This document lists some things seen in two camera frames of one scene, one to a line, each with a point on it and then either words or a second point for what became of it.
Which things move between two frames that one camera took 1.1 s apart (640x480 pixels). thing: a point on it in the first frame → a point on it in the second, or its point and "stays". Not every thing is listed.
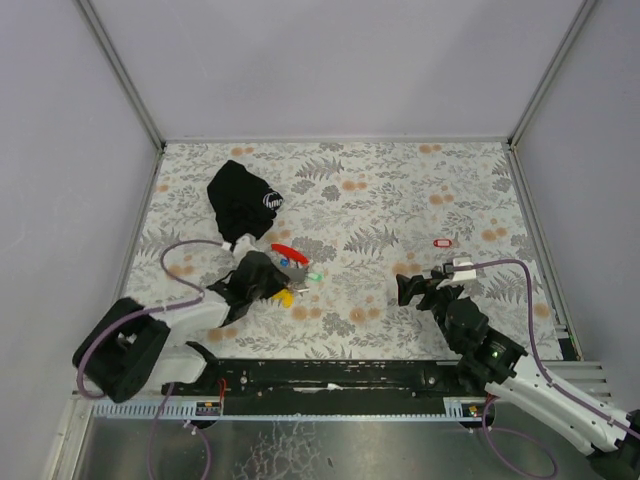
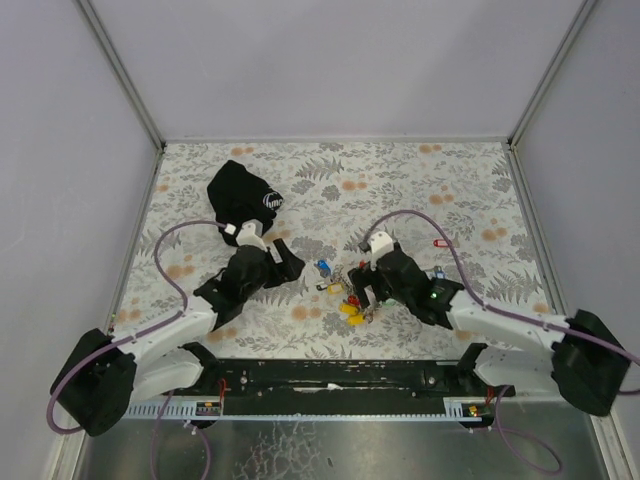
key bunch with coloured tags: [294, 266] → [335, 281]
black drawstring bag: [244, 203] stays
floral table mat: [357, 218] stays
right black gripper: [425, 292] → [373, 282]
